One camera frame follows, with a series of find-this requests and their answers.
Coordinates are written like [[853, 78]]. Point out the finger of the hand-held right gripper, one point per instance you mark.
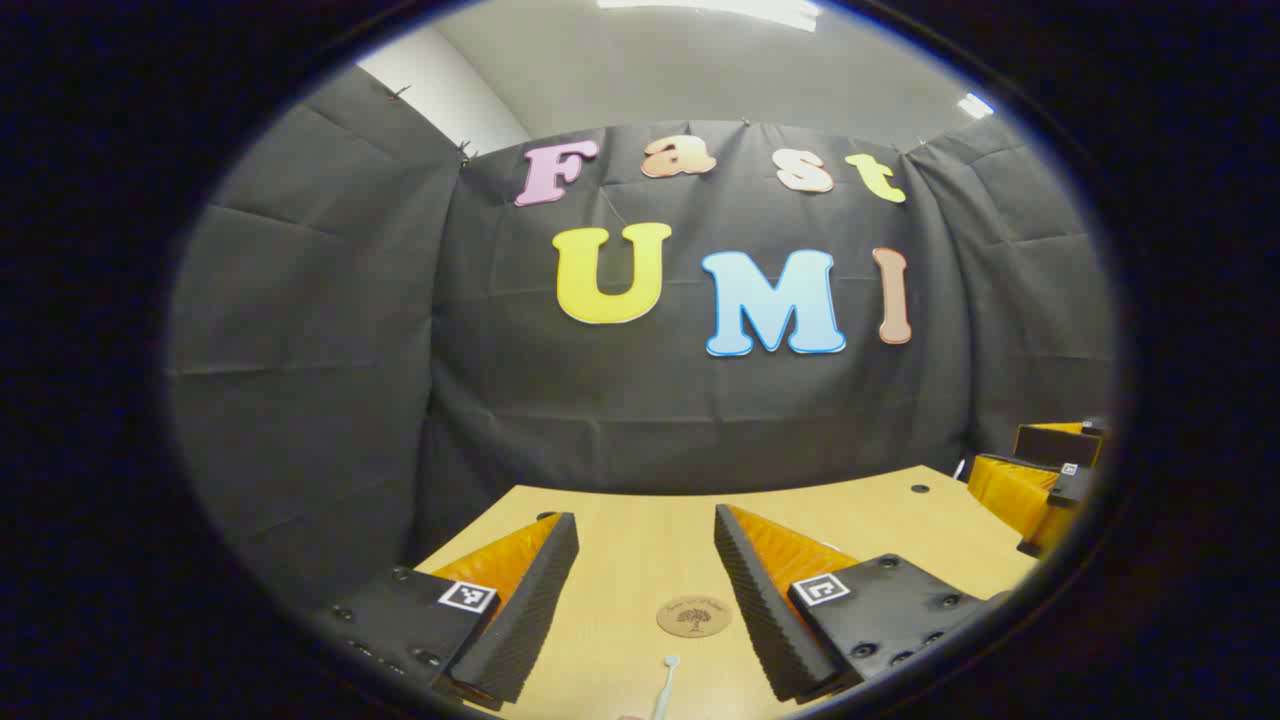
[[1010, 490], [1050, 445]]

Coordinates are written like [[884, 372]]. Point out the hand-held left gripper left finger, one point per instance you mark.
[[535, 620]]

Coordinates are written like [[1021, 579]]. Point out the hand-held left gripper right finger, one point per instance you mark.
[[760, 620]]

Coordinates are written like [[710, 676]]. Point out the round wooden coaster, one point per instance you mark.
[[694, 616]]

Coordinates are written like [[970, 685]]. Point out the pale blue toothbrush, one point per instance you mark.
[[664, 690]]

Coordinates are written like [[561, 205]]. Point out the ceiling light panel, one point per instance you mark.
[[975, 105], [720, 8]]

